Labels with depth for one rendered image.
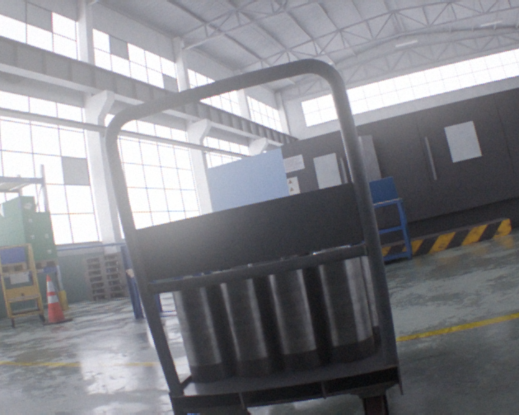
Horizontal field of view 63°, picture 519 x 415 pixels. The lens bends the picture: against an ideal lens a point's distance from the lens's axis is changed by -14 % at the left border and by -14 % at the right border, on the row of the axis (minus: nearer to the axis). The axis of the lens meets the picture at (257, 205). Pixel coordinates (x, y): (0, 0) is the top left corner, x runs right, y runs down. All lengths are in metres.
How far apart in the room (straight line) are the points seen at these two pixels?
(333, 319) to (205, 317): 0.33
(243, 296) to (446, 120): 6.38
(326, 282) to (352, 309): 0.09
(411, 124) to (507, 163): 1.62
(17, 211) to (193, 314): 8.20
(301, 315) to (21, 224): 8.29
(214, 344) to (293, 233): 0.40
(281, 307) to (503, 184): 6.27
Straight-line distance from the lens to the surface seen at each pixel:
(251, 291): 1.24
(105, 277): 11.01
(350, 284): 1.20
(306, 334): 1.23
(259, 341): 1.25
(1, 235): 9.82
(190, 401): 1.36
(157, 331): 1.18
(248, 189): 7.95
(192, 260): 1.11
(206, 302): 1.28
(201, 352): 1.29
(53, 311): 7.06
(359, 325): 1.22
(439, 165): 7.28
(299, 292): 1.21
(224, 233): 1.08
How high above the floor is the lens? 0.59
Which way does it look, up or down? 4 degrees up
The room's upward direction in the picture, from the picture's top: 11 degrees counter-clockwise
